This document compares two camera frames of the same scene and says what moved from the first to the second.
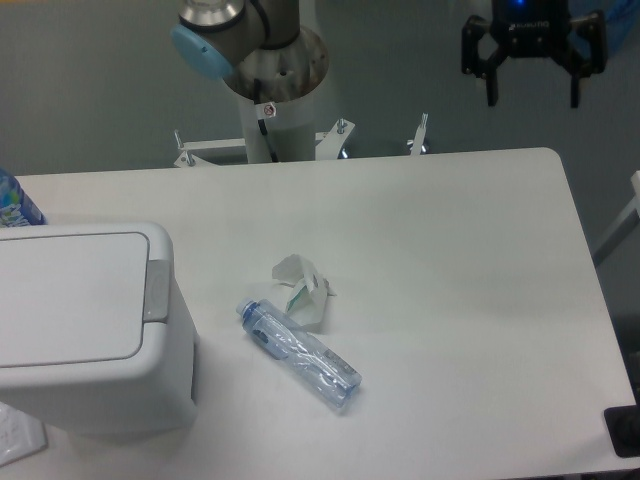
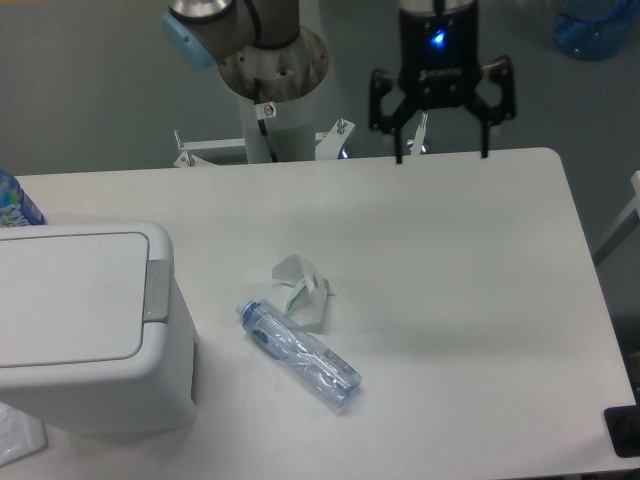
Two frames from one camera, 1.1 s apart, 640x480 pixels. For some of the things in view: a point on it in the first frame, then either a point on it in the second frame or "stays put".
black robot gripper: (532, 28) to (439, 68)
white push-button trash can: (96, 335) stays put
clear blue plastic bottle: (296, 353) stays put
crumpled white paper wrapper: (309, 299) stays put
